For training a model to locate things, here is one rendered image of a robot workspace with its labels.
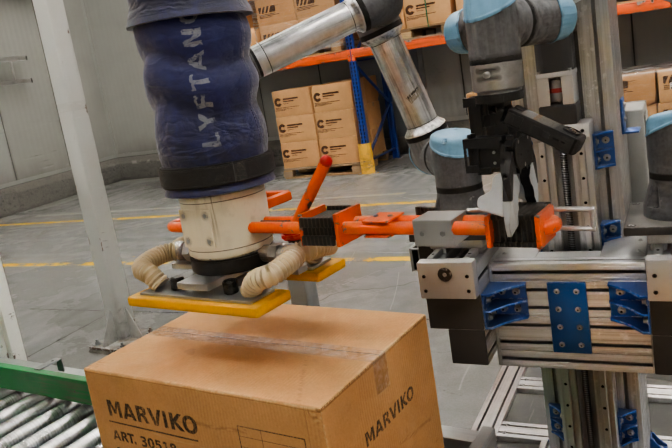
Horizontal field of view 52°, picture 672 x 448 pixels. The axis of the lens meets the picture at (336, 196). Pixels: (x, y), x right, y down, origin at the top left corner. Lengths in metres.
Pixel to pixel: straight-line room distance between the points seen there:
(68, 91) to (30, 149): 7.88
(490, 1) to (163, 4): 0.57
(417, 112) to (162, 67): 0.76
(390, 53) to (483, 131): 0.77
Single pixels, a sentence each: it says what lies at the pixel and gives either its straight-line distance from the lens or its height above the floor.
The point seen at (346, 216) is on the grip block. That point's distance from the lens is 1.21.
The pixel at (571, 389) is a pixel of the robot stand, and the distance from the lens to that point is 1.98.
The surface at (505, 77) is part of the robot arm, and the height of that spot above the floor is 1.42.
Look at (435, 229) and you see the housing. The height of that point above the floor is 1.20.
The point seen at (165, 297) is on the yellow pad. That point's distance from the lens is 1.40.
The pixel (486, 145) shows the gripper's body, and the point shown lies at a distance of 1.05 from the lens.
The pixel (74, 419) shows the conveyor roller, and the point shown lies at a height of 0.53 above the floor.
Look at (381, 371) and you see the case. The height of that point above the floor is 0.92.
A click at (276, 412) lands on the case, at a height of 0.93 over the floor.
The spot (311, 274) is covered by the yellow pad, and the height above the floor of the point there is 1.09.
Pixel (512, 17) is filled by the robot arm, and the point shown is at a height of 1.50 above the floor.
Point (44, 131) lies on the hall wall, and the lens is 12.35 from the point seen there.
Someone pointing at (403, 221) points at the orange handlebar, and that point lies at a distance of 1.15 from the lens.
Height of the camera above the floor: 1.48
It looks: 11 degrees down
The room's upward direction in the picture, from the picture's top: 9 degrees counter-clockwise
